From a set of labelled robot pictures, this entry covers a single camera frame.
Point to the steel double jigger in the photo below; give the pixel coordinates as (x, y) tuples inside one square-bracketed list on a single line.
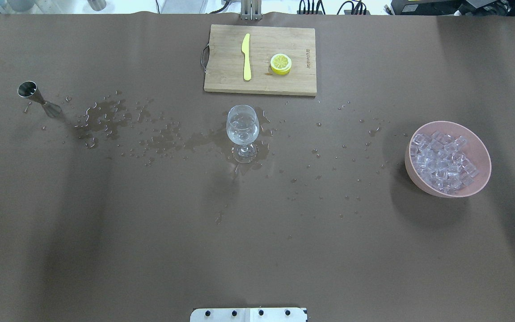
[(30, 91)]

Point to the clear wine glass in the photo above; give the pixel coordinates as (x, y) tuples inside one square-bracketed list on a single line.
[(242, 128)]

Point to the pink bowl of ice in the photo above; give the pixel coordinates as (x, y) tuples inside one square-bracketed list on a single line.
[(446, 159)]

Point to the yellow lemon slice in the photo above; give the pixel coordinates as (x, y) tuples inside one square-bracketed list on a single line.
[(280, 64)]

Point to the bamboo cutting board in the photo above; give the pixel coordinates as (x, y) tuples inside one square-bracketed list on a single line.
[(224, 70)]

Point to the yellow plastic knife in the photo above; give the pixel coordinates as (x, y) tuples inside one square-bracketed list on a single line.
[(245, 49)]

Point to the aluminium frame post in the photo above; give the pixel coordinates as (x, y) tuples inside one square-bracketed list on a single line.
[(251, 10)]

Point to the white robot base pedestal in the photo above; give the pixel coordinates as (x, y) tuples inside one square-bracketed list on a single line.
[(255, 314)]

